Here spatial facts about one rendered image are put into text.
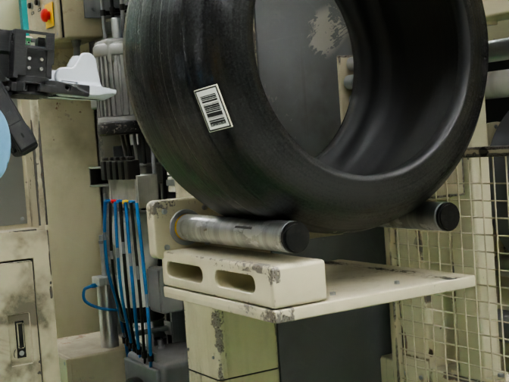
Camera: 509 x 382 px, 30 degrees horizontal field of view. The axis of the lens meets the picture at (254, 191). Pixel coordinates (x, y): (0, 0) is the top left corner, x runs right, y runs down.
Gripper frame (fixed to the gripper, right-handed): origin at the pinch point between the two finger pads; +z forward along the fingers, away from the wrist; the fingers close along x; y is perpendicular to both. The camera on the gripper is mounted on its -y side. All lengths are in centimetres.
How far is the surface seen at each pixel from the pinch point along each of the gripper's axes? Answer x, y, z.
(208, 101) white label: -9.7, -0.5, 10.5
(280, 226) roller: -9.6, -16.8, 22.5
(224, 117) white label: -11.2, -2.5, 12.2
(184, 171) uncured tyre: 5.3, -9.4, 14.8
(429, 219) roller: -9, -15, 50
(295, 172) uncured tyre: -11.6, -9.3, 23.5
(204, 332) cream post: 30, -37, 32
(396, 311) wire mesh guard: 27, -34, 73
